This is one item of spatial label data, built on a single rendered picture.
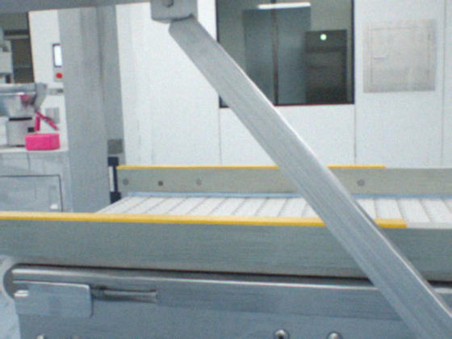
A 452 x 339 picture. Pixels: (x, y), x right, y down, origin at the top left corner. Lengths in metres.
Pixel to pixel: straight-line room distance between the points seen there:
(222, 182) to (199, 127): 5.09
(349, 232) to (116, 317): 0.23
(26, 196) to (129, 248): 2.85
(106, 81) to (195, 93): 5.02
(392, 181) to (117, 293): 0.36
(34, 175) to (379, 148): 3.60
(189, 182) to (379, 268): 0.42
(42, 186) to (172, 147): 2.83
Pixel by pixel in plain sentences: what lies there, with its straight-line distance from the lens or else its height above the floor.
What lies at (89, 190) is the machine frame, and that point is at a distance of 0.77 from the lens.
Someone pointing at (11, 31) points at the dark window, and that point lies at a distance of 6.51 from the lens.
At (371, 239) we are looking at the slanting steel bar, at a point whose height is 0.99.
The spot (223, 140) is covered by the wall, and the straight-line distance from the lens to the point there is 5.74.
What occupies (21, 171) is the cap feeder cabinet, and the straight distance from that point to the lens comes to 3.27.
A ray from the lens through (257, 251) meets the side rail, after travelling 0.41.
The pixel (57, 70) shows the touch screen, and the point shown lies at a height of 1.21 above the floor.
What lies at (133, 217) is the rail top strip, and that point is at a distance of 0.44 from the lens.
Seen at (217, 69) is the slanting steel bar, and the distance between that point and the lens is 0.39.
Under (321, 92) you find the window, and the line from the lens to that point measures 5.65.
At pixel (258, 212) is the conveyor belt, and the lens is 0.60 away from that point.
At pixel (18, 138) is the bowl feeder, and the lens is 3.52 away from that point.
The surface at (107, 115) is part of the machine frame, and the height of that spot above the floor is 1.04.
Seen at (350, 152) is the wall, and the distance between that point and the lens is 5.70.
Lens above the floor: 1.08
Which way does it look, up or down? 9 degrees down
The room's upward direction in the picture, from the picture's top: 2 degrees counter-clockwise
